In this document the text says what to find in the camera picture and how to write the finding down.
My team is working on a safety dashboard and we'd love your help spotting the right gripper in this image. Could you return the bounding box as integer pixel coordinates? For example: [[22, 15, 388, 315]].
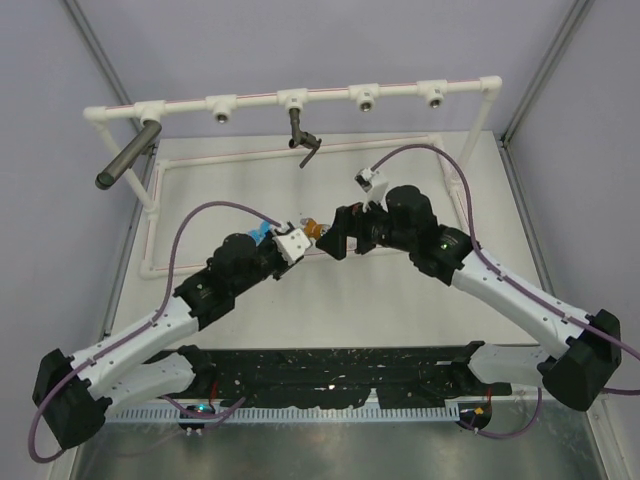
[[317, 194, 415, 261]]

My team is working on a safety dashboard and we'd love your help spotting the orange faucet chrome knob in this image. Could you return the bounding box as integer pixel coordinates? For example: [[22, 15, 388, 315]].
[[300, 218, 331, 240]]

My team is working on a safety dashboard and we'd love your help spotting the white PVC pipe frame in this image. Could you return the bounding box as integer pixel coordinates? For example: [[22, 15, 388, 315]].
[[83, 76, 503, 279]]

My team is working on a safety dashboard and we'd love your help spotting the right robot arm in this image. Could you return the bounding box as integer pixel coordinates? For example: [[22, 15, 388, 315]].
[[316, 185, 621, 411]]

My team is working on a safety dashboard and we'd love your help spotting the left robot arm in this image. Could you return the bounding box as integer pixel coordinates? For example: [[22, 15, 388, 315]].
[[32, 228, 312, 451]]

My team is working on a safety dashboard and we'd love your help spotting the blue plastic faucet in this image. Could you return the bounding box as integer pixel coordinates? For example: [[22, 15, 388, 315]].
[[247, 222, 272, 245]]

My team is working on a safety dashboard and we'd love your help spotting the dark grey lever faucet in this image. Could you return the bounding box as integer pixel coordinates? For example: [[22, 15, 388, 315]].
[[288, 108, 322, 169]]

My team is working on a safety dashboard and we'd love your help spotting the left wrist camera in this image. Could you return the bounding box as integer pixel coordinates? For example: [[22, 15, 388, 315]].
[[270, 222, 313, 266]]

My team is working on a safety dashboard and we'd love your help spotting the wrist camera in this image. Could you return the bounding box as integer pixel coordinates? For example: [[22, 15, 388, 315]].
[[270, 222, 313, 266], [354, 168, 388, 212]]

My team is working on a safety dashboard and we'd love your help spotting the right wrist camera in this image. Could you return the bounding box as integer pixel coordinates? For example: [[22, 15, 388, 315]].
[[354, 168, 388, 212]]

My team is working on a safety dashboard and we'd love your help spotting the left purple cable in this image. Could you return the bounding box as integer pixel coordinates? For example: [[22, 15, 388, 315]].
[[27, 200, 289, 464]]

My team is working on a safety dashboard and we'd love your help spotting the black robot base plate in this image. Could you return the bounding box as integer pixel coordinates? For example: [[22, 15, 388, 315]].
[[173, 342, 512, 410]]

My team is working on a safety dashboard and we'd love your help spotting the white slotted cable duct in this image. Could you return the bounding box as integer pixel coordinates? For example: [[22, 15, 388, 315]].
[[107, 402, 460, 425]]

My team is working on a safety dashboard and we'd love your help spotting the right aluminium frame post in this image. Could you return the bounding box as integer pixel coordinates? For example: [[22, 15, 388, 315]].
[[499, 0, 595, 148]]

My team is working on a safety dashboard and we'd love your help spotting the aluminium frame post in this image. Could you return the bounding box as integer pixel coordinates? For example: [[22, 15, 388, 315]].
[[60, 0, 131, 105], [499, 0, 595, 148]]

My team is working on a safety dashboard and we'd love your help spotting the left aluminium frame post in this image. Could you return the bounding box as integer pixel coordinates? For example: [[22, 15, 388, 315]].
[[60, 0, 131, 105]]

